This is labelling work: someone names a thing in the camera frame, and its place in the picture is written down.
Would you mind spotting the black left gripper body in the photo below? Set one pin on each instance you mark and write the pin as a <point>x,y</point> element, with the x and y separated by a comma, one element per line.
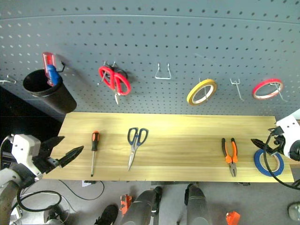
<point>44,161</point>

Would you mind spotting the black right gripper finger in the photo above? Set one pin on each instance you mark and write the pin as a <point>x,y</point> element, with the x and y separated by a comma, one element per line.
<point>258,143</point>

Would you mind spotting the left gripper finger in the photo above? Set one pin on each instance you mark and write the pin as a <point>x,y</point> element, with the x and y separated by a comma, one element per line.
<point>52,142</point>
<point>71,155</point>

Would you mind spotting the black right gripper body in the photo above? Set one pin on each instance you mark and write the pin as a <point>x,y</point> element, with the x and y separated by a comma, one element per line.
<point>279,140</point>

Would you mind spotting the grey metal pegboard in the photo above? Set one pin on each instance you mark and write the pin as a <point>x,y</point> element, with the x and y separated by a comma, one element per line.
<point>150,42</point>

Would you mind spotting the blue tape roll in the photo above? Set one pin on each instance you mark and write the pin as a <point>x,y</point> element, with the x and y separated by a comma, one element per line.
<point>257,162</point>

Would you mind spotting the orange black screwdriver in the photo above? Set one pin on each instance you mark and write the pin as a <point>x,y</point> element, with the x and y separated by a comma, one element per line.
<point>95,143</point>

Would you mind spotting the black plastic cup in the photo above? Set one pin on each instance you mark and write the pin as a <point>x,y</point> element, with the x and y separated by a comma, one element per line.
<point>50,93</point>

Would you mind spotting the silver peg hook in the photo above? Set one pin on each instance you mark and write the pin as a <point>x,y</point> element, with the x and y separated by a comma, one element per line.
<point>9,80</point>
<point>205,90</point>
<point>279,90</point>

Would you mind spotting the red tape roll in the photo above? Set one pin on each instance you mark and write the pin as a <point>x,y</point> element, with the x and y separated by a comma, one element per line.
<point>257,88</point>

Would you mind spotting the silver double prong hook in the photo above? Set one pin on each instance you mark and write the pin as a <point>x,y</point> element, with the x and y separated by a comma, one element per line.
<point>109,63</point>
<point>236,84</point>

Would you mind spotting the black shoe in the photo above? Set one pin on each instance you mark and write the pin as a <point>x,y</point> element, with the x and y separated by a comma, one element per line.
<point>107,214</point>

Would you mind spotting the grey shoe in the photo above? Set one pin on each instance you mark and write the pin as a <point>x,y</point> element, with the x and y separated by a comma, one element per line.
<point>294,211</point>

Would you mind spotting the orange floor object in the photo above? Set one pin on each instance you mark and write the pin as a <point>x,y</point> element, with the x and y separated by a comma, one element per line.
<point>232,218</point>
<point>125,204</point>

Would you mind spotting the black cup hook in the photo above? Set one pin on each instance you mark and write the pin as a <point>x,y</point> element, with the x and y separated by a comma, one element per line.
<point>63,66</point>

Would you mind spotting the yellow tape roll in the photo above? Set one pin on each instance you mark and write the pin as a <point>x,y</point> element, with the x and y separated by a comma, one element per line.
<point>191,93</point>

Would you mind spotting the black tape roll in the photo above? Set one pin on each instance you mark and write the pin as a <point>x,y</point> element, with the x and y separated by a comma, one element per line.
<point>123,73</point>

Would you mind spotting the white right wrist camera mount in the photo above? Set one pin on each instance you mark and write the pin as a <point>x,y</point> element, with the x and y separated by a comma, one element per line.
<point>289,127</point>

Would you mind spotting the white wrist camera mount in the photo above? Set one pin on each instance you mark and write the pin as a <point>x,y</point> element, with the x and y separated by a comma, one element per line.
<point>23,146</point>
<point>289,127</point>

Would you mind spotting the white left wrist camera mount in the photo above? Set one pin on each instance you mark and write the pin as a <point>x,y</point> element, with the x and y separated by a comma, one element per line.
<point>23,146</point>

